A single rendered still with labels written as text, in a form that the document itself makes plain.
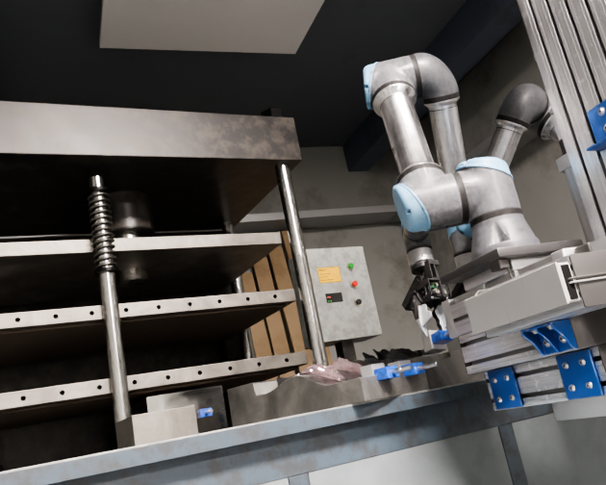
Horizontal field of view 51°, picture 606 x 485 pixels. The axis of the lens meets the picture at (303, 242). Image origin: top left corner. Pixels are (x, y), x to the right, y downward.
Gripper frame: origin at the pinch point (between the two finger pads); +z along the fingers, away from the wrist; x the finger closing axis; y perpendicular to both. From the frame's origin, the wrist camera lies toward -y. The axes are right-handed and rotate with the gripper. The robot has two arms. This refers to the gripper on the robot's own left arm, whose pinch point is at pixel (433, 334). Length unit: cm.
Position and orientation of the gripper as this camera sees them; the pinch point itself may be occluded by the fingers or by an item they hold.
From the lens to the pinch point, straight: 183.0
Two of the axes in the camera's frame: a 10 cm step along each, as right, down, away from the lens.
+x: 9.0, 0.9, 4.3
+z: 1.2, 8.9, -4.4
